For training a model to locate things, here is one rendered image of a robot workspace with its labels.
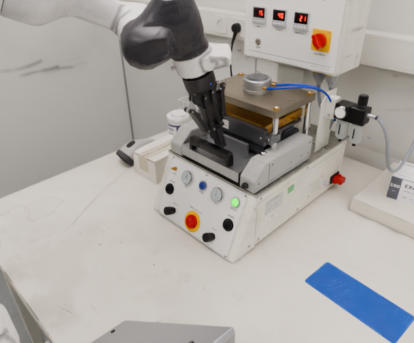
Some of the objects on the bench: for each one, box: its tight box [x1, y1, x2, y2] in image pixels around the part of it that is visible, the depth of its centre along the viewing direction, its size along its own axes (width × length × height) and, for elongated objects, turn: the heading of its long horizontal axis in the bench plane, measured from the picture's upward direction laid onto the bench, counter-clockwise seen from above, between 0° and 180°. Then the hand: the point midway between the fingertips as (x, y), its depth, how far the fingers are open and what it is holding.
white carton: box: [386, 160, 414, 212], centre depth 111 cm, size 12×23×7 cm, turn 56°
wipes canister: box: [167, 110, 189, 135], centre depth 151 cm, size 9×9×15 cm
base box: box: [154, 140, 347, 263], centre depth 119 cm, size 54×38×17 cm
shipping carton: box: [133, 134, 174, 184], centre depth 138 cm, size 19×13×9 cm
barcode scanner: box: [116, 139, 157, 165], centre depth 146 cm, size 20×8×8 cm, turn 136°
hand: (217, 135), depth 101 cm, fingers closed
